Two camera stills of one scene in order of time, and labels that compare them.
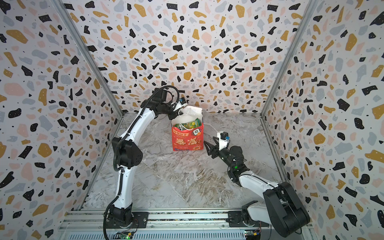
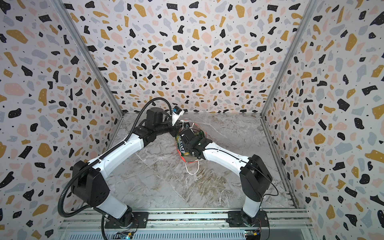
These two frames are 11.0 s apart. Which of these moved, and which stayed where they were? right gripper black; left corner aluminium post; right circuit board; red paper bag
Moved: right gripper black; red paper bag
Stayed: left corner aluminium post; right circuit board
